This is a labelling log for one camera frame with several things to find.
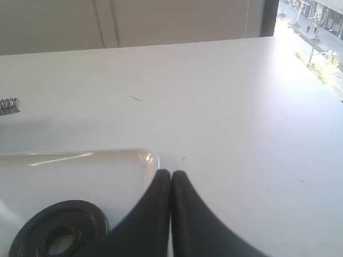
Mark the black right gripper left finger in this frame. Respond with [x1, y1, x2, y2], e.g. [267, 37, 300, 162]
[100, 169, 171, 256]

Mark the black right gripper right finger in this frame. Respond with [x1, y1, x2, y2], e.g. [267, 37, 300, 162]
[171, 170, 265, 256]

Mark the black weight plate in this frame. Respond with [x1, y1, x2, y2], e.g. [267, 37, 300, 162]
[8, 200, 110, 256]

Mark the chrome dumbbell bar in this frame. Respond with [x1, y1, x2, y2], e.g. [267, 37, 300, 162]
[0, 98, 21, 116]

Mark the white plastic tray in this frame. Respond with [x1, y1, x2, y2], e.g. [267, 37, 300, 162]
[1, 149, 160, 256]

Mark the black window frame post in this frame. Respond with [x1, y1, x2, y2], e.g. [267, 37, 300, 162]
[260, 0, 279, 37]

